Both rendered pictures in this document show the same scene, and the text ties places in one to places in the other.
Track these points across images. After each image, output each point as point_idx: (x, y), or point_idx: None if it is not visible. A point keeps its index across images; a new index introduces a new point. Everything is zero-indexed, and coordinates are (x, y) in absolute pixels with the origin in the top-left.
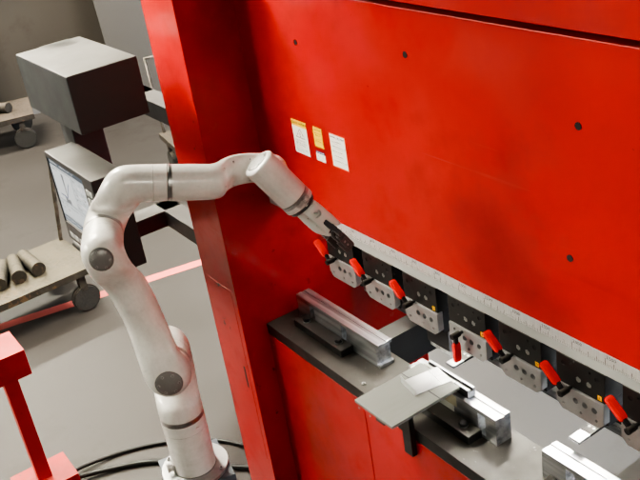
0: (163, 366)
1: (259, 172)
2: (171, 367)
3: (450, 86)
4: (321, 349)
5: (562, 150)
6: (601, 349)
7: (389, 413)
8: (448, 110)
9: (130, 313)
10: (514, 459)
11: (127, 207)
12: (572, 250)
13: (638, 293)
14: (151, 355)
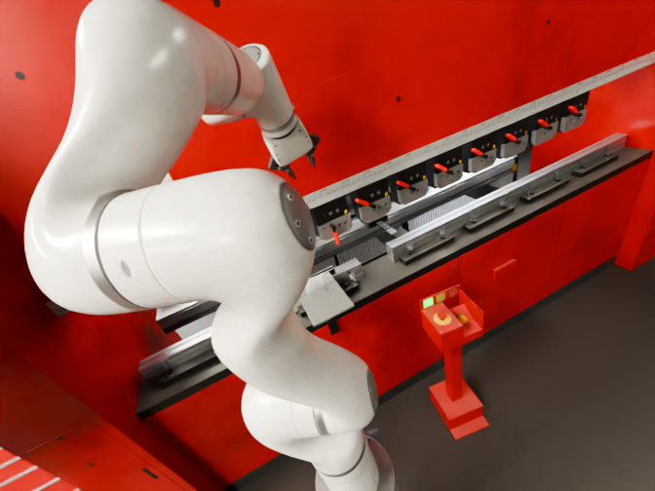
0: (361, 374)
1: (270, 58)
2: (363, 365)
3: (279, 11)
4: (209, 367)
5: (384, 15)
6: (422, 145)
7: (338, 305)
8: (281, 39)
9: (304, 350)
10: (377, 272)
11: (203, 106)
12: (399, 92)
13: (439, 89)
14: (347, 379)
